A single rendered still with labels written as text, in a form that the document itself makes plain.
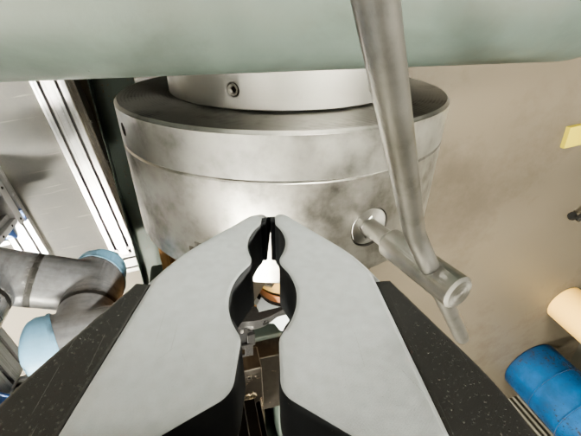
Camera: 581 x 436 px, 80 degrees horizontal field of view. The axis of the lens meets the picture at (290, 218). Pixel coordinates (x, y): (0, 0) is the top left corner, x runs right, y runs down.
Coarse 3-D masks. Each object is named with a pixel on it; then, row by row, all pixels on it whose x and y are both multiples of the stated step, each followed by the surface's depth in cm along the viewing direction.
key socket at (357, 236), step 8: (376, 208) 27; (360, 216) 26; (368, 216) 27; (376, 216) 27; (384, 216) 28; (360, 224) 27; (384, 224) 28; (352, 232) 27; (360, 232) 27; (360, 240) 28; (368, 240) 28
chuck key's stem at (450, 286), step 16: (368, 224) 26; (384, 240) 24; (400, 240) 24; (384, 256) 25; (400, 256) 23; (416, 272) 22; (448, 272) 21; (432, 288) 21; (448, 288) 20; (464, 288) 20; (448, 304) 20
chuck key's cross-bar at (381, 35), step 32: (352, 0) 9; (384, 0) 8; (384, 32) 9; (384, 64) 10; (384, 96) 11; (384, 128) 12; (416, 160) 14; (416, 192) 15; (416, 224) 17; (416, 256) 20; (448, 320) 25
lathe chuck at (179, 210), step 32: (128, 160) 31; (160, 192) 27; (192, 192) 25; (224, 192) 24; (256, 192) 24; (288, 192) 24; (320, 192) 24; (352, 192) 25; (384, 192) 26; (160, 224) 30; (192, 224) 27; (224, 224) 26; (320, 224) 25; (352, 224) 26
